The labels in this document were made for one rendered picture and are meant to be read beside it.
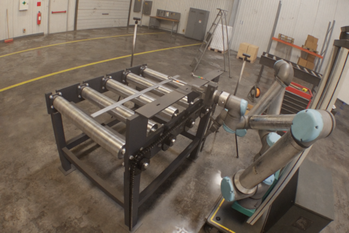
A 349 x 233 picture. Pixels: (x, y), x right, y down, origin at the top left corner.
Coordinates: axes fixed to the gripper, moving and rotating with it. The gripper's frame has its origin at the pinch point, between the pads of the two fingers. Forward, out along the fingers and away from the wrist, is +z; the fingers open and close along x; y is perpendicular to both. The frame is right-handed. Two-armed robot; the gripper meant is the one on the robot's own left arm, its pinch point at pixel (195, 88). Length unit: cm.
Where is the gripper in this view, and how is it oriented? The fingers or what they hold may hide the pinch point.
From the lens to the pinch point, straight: 122.2
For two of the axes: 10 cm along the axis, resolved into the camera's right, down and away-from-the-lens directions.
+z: -8.4, -3.7, 4.0
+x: -1.7, 8.8, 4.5
